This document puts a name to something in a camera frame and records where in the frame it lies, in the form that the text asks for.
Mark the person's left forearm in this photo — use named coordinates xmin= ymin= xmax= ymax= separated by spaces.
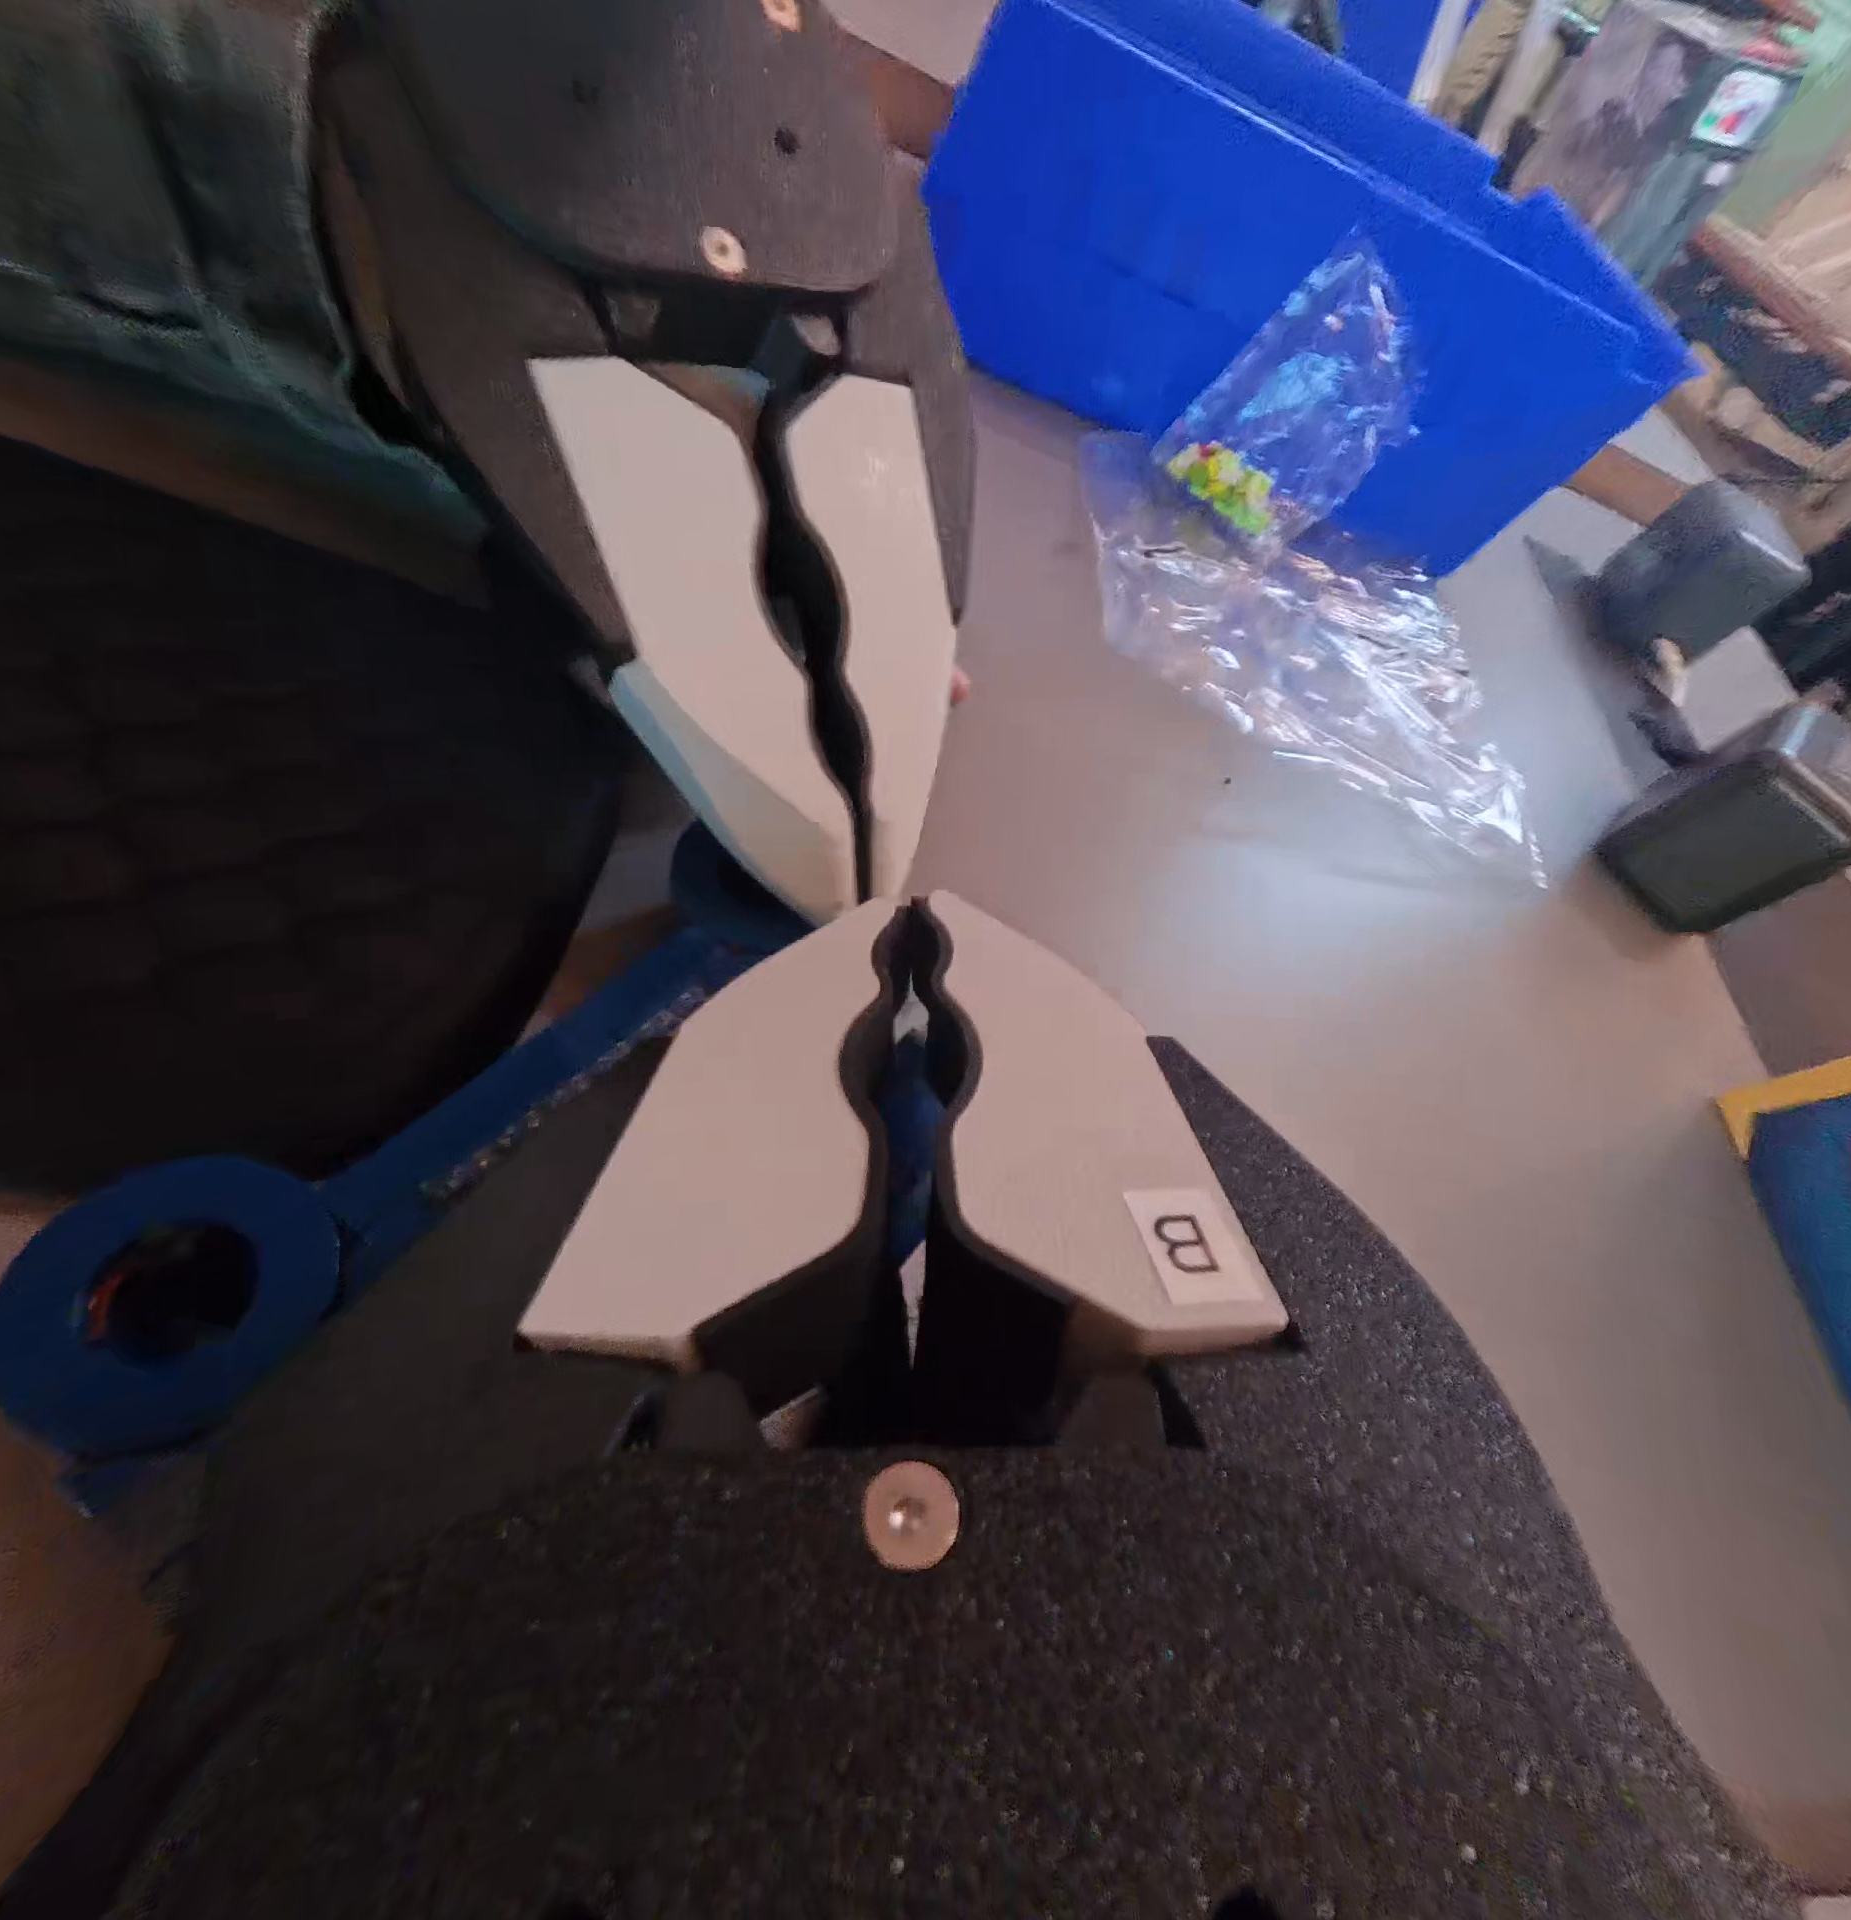
xmin=0 ymin=0 xmax=492 ymax=559

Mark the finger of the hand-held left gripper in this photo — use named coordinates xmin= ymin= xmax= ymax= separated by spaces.
xmin=783 ymin=372 xmax=963 ymax=906
xmin=531 ymin=357 xmax=874 ymax=923

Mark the black quilted cushion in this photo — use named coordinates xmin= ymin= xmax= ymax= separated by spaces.
xmin=0 ymin=428 xmax=635 ymax=1186

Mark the dark toy set box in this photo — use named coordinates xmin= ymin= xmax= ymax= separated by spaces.
xmin=1555 ymin=0 xmax=1804 ymax=286

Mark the blue plastic bin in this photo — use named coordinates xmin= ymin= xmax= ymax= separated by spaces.
xmin=920 ymin=0 xmax=1704 ymax=581

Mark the dark grey cube device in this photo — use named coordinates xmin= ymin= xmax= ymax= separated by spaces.
xmin=1598 ymin=743 xmax=1851 ymax=933
xmin=1590 ymin=481 xmax=1811 ymax=662

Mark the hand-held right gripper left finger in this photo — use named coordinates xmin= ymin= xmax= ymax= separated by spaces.
xmin=518 ymin=900 xmax=903 ymax=1369

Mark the colourful toy brick set box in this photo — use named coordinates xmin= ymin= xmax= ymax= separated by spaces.
xmin=1716 ymin=1049 xmax=1851 ymax=1479

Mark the empty clear plastic bag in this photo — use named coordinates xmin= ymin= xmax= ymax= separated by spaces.
xmin=1082 ymin=434 xmax=1549 ymax=886

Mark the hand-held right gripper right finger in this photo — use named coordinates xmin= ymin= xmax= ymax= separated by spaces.
xmin=910 ymin=888 xmax=1293 ymax=1361

